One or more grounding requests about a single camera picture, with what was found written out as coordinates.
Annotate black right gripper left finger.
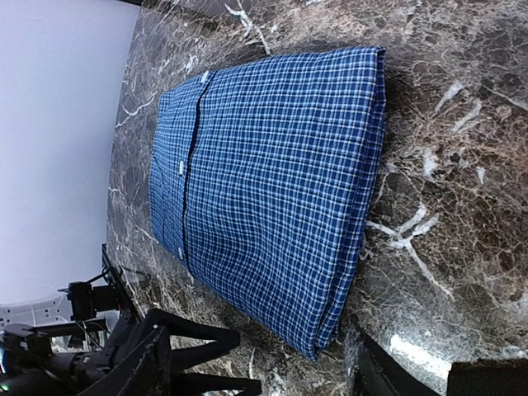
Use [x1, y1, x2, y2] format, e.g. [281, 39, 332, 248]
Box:
[80, 327, 171, 396]

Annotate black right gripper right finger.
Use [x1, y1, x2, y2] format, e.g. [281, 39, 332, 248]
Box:
[354, 331, 438, 396]

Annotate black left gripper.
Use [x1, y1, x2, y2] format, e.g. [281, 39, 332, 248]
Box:
[98, 309, 262, 396]

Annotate blue checkered shirt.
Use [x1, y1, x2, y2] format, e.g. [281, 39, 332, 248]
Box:
[149, 46, 386, 361]

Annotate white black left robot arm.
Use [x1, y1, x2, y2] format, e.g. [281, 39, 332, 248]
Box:
[1, 309, 262, 395]

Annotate black front table rail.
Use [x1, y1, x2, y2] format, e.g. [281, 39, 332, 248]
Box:
[101, 243, 141, 319]

